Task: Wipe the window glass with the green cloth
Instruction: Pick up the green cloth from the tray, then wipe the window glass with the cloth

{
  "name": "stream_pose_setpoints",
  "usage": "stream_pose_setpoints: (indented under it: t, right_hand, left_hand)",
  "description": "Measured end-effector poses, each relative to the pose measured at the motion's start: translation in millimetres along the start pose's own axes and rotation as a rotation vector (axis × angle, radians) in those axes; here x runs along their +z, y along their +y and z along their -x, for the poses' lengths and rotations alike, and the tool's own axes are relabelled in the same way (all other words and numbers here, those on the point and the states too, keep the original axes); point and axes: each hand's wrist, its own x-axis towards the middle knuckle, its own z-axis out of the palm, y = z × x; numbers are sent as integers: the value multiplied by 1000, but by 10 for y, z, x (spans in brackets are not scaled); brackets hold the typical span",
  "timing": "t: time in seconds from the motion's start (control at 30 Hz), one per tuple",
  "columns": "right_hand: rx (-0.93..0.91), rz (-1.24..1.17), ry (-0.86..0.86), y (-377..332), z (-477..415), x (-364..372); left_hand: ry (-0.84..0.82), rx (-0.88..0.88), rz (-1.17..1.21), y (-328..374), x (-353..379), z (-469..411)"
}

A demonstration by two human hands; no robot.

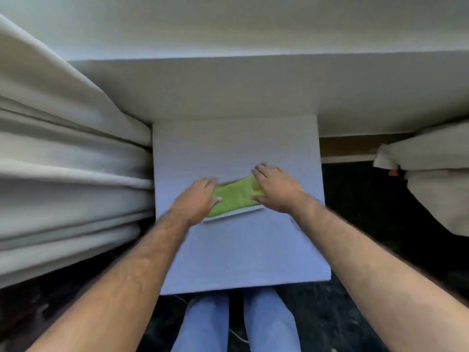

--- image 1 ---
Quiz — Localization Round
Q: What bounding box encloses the person's left hand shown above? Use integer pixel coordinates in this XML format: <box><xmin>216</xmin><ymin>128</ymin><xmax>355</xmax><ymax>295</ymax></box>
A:
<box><xmin>171</xmin><ymin>177</ymin><xmax>223</xmax><ymax>228</ymax></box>

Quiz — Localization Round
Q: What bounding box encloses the person's right hand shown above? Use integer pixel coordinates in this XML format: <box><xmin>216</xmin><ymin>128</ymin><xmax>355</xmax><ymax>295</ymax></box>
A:
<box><xmin>251</xmin><ymin>163</ymin><xmax>313</xmax><ymax>215</ymax></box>

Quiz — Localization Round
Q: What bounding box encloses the green cloth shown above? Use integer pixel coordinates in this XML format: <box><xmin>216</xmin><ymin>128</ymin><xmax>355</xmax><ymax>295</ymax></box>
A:
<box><xmin>208</xmin><ymin>176</ymin><xmax>266</xmax><ymax>218</ymax></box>

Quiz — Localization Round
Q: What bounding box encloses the person's right forearm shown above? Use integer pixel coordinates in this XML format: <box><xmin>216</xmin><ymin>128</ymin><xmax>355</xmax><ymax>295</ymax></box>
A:
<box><xmin>291</xmin><ymin>196</ymin><xmax>469</xmax><ymax>352</ymax></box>

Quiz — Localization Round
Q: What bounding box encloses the person's left forearm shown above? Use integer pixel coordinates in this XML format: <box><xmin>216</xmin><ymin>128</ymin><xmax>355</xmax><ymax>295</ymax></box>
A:
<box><xmin>26</xmin><ymin>210</ymin><xmax>195</xmax><ymax>352</ymax></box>

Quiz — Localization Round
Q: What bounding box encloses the white bed mattress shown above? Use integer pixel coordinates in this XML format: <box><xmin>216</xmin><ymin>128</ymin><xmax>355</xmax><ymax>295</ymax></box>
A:
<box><xmin>68</xmin><ymin>50</ymin><xmax>469</xmax><ymax>138</ymax></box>

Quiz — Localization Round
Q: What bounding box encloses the person's right leg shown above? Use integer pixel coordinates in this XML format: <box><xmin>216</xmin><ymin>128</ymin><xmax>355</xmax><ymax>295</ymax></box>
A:
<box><xmin>243</xmin><ymin>287</ymin><xmax>302</xmax><ymax>352</ymax></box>

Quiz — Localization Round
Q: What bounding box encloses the person's leg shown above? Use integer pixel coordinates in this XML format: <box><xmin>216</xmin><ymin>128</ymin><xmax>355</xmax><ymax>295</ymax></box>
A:
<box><xmin>243</xmin><ymin>287</ymin><xmax>302</xmax><ymax>352</ymax></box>
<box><xmin>171</xmin><ymin>292</ymin><xmax>230</xmax><ymax>352</ymax></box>

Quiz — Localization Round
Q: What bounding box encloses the person's left leg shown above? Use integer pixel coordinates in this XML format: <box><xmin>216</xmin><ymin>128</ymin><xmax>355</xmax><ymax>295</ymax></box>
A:
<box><xmin>171</xmin><ymin>292</ymin><xmax>230</xmax><ymax>352</ymax></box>

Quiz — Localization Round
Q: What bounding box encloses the white pleated curtain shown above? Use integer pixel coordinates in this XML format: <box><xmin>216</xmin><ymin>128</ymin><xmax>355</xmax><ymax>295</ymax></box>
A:
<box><xmin>0</xmin><ymin>14</ymin><xmax>154</xmax><ymax>290</ymax></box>

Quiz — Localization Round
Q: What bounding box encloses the white draped sheet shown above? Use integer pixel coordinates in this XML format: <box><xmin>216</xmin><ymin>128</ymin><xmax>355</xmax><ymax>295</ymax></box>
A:
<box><xmin>373</xmin><ymin>121</ymin><xmax>469</xmax><ymax>237</ymax></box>

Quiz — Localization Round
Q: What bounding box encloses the brown wooden bed frame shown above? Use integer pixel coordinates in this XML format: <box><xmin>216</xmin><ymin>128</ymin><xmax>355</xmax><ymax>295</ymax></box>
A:
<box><xmin>320</xmin><ymin>132</ymin><xmax>416</xmax><ymax>164</ymax></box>

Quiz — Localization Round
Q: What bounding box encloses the thin white cable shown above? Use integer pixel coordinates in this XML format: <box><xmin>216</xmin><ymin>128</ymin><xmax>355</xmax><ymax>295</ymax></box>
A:
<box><xmin>229</xmin><ymin>328</ymin><xmax>250</xmax><ymax>344</ymax></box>

